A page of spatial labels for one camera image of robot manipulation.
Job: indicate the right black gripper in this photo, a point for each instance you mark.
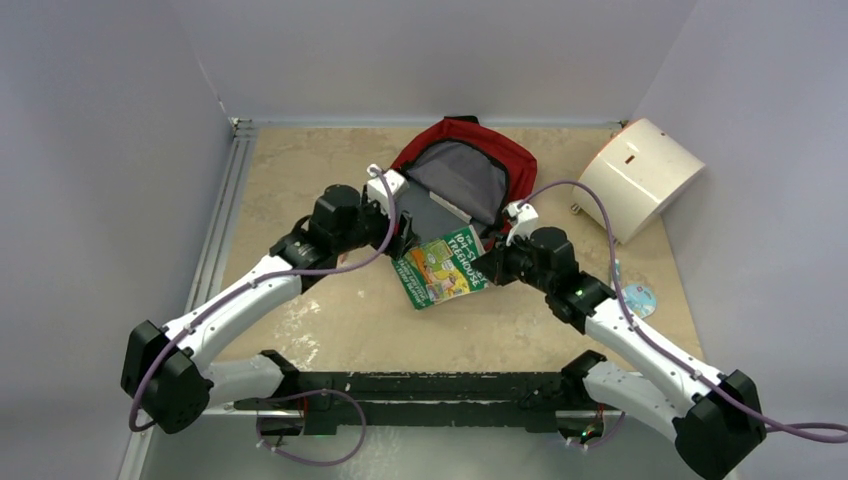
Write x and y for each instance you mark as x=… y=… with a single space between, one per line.
x=493 y=264

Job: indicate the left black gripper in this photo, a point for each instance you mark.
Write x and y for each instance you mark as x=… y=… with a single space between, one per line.
x=402 y=237

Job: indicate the green treehouse book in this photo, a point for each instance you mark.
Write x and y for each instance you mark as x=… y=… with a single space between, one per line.
x=441 y=270

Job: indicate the floral cover book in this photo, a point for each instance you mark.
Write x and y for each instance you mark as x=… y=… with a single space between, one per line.
x=450 y=207

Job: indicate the red backpack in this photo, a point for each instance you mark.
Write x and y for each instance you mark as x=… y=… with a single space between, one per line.
x=474 y=168

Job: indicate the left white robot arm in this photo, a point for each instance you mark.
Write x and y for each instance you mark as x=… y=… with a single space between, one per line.
x=165 y=369

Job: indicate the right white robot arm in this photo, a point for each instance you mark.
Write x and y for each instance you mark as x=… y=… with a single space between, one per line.
x=710 y=417

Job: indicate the cream round lunch box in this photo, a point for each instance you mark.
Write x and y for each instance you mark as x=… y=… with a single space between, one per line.
x=638 y=174

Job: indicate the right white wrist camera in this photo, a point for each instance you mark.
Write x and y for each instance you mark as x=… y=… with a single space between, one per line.
x=522 y=218

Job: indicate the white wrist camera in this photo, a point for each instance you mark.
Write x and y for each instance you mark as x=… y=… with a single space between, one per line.
x=384 y=184
x=522 y=218

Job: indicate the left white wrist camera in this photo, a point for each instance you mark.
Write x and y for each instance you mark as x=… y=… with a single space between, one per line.
x=384 y=184

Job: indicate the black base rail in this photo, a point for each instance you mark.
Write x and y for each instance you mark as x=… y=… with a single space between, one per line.
x=537 y=402

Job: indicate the aluminium frame rails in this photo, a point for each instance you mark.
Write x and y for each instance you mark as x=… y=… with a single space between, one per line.
x=363 y=321

